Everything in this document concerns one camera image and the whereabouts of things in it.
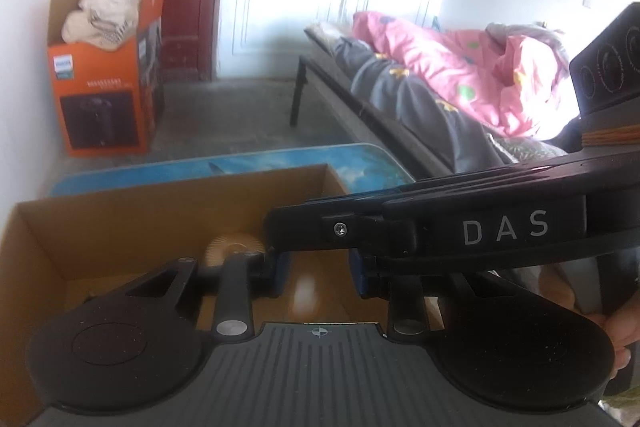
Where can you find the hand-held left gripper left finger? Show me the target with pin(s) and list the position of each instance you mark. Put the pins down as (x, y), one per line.
(275, 274)

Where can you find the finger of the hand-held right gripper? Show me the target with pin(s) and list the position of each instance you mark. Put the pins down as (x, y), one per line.
(310, 227)

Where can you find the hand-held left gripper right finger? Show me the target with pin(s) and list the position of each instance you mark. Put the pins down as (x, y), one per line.
(362, 279)

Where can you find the gold lid dark jar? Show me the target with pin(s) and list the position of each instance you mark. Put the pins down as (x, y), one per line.
(222, 247)

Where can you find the brown cardboard box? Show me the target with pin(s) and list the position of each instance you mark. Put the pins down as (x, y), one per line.
(125, 227)

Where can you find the person's right hand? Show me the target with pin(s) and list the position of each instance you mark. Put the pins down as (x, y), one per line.
(620, 332)

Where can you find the floral patterned pillow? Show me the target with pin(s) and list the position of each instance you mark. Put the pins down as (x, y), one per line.
(525, 149)

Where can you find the bed with grey sheet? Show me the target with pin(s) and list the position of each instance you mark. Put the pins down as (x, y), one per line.
(430, 107)

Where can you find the pink blanket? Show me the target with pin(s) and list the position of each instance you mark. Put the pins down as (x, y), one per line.
(450, 57)

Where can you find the orange cardboard box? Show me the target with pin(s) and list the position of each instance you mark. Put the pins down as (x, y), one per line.
(100, 107)

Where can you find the beige crumpled cloth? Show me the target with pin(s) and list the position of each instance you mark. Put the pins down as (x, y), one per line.
(105, 17)

